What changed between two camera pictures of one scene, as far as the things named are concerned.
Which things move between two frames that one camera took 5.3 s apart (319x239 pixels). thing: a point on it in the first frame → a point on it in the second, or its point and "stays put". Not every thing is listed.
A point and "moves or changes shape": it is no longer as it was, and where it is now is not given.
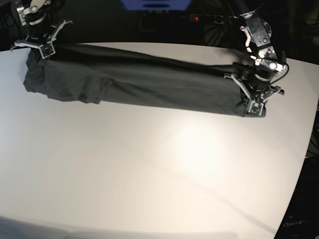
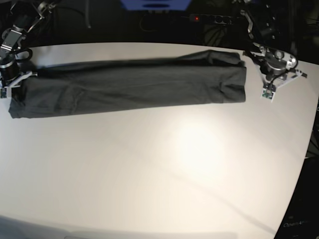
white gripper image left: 47,49 → 9,88
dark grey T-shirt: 94,76 moves or changes shape
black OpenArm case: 301,219 stays put
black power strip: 209,19 stays put
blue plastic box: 156,5 stays put
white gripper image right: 255,106 → 270,86
